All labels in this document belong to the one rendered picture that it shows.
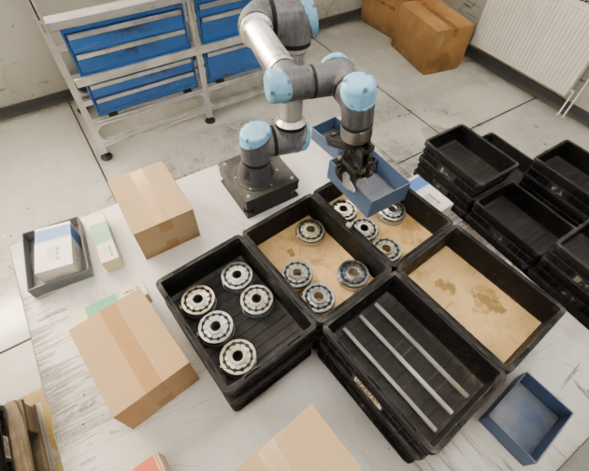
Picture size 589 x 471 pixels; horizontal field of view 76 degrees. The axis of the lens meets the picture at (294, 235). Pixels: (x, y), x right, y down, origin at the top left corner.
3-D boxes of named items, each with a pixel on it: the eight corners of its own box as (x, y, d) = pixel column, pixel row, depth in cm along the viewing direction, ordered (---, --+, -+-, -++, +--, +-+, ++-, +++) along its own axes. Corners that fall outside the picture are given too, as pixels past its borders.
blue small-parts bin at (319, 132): (310, 138, 186) (311, 127, 180) (334, 127, 191) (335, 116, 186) (337, 161, 176) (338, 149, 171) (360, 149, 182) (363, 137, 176)
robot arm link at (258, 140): (237, 149, 149) (235, 120, 138) (269, 143, 152) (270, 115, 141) (244, 169, 143) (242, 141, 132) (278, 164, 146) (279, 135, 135)
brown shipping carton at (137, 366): (91, 349, 121) (67, 330, 108) (153, 309, 129) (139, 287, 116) (133, 429, 107) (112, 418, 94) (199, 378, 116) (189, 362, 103)
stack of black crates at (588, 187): (495, 212, 234) (533, 157, 198) (524, 193, 244) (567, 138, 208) (551, 258, 214) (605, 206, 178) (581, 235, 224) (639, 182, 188)
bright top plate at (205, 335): (193, 321, 111) (192, 321, 110) (223, 306, 114) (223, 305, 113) (207, 350, 106) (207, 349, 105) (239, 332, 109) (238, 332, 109)
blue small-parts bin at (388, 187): (326, 177, 119) (329, 159, 113) (363, 160, 124) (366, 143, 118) (366, 218, 109) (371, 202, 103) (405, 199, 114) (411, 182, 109)
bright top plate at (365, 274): (331, 269, 123) (331, 268, 122) (355, 255, 126) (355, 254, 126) (351, 292, 118) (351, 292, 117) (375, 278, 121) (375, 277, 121)
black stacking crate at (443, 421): (317, 341, 113) (321, 326, 104) (385, 288, 124) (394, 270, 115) (419, 463, 95) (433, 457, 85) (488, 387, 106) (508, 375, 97)
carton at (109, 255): (93, 227, 150) (86, 217, 145) (108, 221, 152) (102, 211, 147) (107, 272, 138) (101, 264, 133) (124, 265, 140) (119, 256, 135)
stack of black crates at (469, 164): (402, 196, 240) (423, 140, 204) (436, 178, 250) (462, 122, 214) (449, 239, 220) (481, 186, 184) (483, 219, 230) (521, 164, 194)
